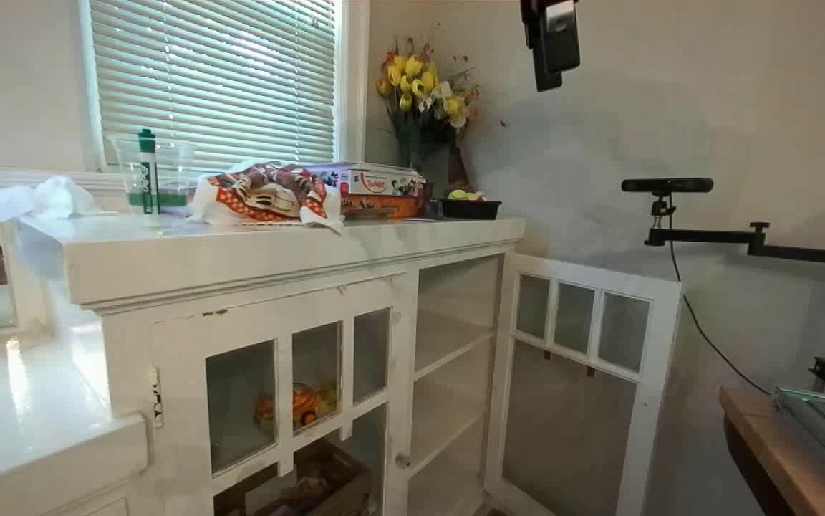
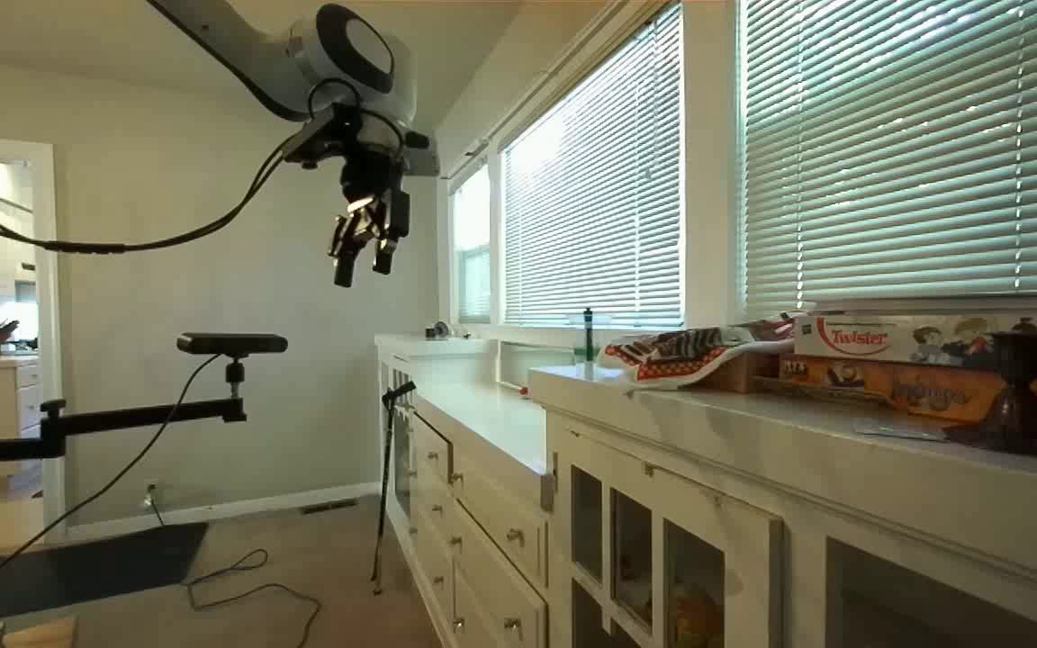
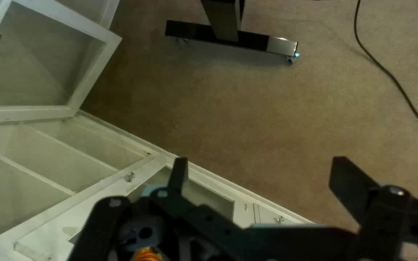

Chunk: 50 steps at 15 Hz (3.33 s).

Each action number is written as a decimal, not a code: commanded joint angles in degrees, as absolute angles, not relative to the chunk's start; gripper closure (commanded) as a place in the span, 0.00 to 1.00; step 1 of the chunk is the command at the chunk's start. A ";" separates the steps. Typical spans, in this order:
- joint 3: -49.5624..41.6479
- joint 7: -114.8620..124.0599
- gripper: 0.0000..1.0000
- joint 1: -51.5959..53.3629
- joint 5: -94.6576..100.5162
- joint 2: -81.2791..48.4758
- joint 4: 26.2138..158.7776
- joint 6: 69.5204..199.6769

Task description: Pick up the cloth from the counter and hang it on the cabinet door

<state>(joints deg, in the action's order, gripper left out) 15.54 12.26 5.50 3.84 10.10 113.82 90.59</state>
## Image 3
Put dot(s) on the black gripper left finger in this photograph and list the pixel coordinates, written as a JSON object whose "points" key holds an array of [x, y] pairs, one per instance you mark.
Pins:
{"points": [[178, 175]]}

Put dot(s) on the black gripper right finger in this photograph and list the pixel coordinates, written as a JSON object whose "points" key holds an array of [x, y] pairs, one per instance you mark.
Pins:
{"points": [[355, 185]]}

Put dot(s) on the white glass-front cabinet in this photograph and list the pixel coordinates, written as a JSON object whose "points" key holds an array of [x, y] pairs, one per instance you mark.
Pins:
{"points": [[40, 164]]}

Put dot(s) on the orange toy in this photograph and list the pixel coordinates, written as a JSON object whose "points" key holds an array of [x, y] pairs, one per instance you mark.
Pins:
{"points": [[145, 232]]}

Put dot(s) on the black table base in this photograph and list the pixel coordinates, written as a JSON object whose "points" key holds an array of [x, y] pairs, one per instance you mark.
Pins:
{"points": [[219, 36]]}

